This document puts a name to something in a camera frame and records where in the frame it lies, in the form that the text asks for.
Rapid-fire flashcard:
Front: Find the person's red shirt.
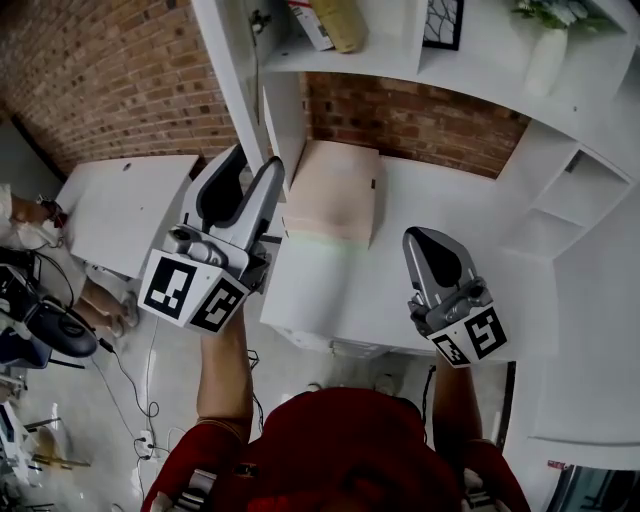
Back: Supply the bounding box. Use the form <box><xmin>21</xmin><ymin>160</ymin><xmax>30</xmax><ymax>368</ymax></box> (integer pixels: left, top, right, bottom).
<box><xmin>141</xmin><ymin>387</ymin><xmax>532</xmax><ymax>512</ymax></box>

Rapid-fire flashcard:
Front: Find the white door with ribbed glass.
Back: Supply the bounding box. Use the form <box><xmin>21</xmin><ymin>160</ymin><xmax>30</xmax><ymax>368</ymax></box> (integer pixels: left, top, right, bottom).
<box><xmin>192</xmin><ymin>0</ymin><xmax>274</xmax><ymax>174</ymax></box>

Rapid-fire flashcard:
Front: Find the white desk with drawers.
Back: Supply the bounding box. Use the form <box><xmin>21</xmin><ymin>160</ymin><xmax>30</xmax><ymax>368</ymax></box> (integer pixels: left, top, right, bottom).
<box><xmin>259</xmin><ymin>148</ymin><xmax>562</xmax><ymax>362</ymax></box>

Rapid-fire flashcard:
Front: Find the person's left forearm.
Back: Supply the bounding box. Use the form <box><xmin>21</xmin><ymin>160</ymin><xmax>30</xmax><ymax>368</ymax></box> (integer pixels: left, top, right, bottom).
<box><xmin>195</xmin><ymin>309</ymin><xmax>257</xmax><ymax>427</ymax></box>

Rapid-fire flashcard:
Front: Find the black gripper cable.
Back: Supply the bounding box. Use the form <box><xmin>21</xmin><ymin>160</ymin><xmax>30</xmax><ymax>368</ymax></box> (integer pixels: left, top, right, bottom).
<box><xmin>421</xmin><ymin>363</ymin><xmax>440</xmax><ymax>443</ymax></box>

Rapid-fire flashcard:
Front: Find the blue plastic chair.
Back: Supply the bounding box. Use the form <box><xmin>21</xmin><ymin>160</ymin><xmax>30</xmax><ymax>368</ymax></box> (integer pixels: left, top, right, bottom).
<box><xmin>0</xmin><ymin>327</ymin><xmax>54</xmax><ymax>372</ymax></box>

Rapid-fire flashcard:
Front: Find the black rounded backpack rig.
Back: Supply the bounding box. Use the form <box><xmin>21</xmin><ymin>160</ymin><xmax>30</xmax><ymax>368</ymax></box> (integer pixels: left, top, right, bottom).
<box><xmin>0</xmin><ymin>248</ymin><xmax>100</xmax><ymax>360</ymax></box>

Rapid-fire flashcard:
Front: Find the white power strip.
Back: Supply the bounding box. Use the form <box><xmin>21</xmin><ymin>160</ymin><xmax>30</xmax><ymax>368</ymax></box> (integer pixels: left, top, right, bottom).
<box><xmin>133</xmin><ymin>428</ymin><xmax>170</xmax><ymax>462</ymax></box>

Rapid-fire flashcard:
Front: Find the white hutch support panel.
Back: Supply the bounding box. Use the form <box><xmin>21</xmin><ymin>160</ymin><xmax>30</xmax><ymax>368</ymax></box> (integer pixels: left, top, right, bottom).
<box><xmin>261</xmin><ymin>71</ymin><xmax>310</xmax><ymax>202</ymax></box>

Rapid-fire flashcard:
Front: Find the grey chest harness strap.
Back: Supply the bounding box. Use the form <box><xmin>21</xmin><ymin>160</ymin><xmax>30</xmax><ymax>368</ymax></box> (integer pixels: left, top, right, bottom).
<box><xmin>461</xmin><ymin>467</ymin><xmax>495</xmax><ymax>512</ymax></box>
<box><xmin>176</xmin><ymin>467</ymin><xmax>219</xmax><ymax>512</ymax></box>

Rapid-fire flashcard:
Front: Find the beige box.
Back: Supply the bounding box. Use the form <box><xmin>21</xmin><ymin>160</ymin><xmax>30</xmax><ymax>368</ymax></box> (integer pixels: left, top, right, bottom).
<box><xmin>281</xmin><ymin>139</ymin><xmax>387</xmax><ymax>252</ymax></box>

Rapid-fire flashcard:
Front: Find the white vase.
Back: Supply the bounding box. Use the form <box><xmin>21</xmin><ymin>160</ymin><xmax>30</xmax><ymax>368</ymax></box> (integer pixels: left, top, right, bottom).
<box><xmin>521</xmin><ymin>26</ymin><xmax>572</xmax><ymax>100</ymax></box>

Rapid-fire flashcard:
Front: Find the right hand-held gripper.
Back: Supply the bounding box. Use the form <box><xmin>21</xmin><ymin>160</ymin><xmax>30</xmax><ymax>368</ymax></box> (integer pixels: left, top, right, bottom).
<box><xmin>402</xmin><ymin>225</ymin><xmax>510</xmax><ymax>371</ymax></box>

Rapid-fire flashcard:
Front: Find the black framed glass door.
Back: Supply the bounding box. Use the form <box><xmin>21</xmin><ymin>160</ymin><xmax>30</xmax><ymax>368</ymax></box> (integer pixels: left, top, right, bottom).
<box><xmin>547</xmin><ymin>462</ymin><xmax>640</xmax><ymax>512</ymax></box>

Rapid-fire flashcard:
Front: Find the tan paper package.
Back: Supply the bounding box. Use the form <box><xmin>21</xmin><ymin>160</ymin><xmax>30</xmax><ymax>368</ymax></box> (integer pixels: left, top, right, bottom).
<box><xmin>309</xmin><ymin>0</ymin><xmax>372</xmax><ymax>55</ymax></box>

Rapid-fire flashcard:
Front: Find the black framed picture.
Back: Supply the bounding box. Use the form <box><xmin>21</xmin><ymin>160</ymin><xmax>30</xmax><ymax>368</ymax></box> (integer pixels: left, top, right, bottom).
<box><xmin>421</xmin><ymin>0</ymin><xmax>467</xmax><ymax>52</ymax></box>

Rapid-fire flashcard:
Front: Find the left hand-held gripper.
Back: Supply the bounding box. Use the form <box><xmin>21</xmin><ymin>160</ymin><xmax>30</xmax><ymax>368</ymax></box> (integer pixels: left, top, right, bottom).
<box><xmin>136</xmin><ymin>143</ymin><xmax>287</xmax><ymax>335</ymax></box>

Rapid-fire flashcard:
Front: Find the person's right forearm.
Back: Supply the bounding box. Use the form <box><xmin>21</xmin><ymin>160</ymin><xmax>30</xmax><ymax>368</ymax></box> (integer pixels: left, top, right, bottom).
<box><xmin>429</xmin><ymin>349</ymin><xmax>484</xmax><ymax>445</ymax></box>

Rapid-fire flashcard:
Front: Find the green plant sprig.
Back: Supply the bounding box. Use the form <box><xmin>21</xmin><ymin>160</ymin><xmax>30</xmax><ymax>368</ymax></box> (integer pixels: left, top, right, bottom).
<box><xmin>508</xmin><ymin>0</ymin><xmax>617</xmax><ymax>32</ymax></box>

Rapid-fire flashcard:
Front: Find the gold frame stool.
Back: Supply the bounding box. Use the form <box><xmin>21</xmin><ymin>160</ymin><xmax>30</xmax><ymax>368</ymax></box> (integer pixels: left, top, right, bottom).
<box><xmin>23</xmin><ymin>416</ymin><xmax>95</xmax><ymax>472</ymax></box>

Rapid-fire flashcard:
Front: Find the black power adapter cable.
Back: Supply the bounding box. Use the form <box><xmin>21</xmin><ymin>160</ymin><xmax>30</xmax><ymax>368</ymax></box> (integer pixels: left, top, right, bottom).
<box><xmin>97</xmin><ymin>336</ymin><xmax>162</xmax><ymax>420</ymax></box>

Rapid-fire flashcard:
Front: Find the cardboard box with label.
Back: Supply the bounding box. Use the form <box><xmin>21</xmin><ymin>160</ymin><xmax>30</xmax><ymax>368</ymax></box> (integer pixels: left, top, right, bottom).
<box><xmin>288</xmin><ymin>0</ymin><xmax>337</xmax><ymax>53</ymax></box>

